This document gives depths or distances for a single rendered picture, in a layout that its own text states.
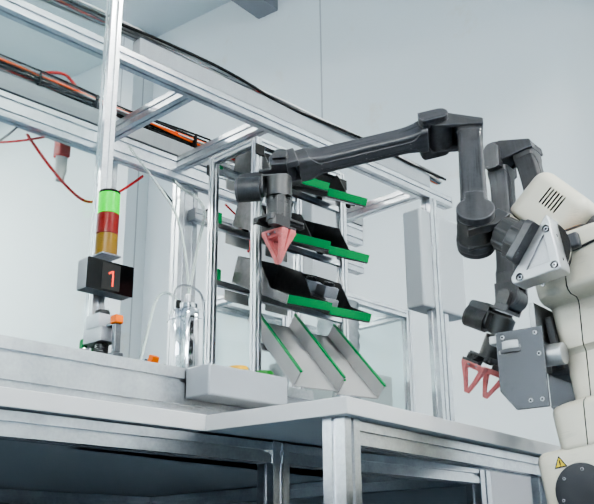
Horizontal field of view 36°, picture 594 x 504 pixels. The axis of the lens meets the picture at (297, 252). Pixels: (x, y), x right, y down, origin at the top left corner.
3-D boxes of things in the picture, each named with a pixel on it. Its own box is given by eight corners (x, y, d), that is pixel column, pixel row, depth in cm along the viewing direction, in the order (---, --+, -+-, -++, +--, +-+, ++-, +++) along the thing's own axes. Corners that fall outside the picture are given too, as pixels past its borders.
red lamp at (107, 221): (122, 235, 207) (123, 214, 209) (104, 229, 204) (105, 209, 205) (109, 240, 210) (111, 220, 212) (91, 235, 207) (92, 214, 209)
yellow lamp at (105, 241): (121, 255, 205) (122, 235, 207) (102, 250, 202) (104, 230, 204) (108, 260, 209) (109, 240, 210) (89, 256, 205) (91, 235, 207)
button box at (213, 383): (288, 407, 184) (288, 376, 186) (208, 394, 169) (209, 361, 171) (264, 411, 188) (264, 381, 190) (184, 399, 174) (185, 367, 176)
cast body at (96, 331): (119, 343, 184) (120, 310, 187) (100, 340, 181) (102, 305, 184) (94, 350, 190) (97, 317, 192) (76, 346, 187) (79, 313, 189)
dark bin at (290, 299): (330, 312, 224) (337, 283, 224) (286, 304, 217) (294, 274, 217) (272, 290, 248) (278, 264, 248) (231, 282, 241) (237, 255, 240)
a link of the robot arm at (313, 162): (451, 116, 210) (452, 155, 216) (443, 104, 214) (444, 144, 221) (269, 159, 206) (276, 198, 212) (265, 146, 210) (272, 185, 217)
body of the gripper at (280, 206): (251, 226, 201) (252, 195, 204) (284, 238, 208) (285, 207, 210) (272, 219, 197) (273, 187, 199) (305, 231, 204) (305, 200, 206)
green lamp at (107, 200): (123, 214, 209) (124, 194, 210) (105, 208, 205) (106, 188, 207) (111, 220, 212) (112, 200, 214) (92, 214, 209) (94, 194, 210)
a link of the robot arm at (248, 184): (288, 147, 210) (293, 178, 215) (239, 150, 211) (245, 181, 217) (282, 177, 200) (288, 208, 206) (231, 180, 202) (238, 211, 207)
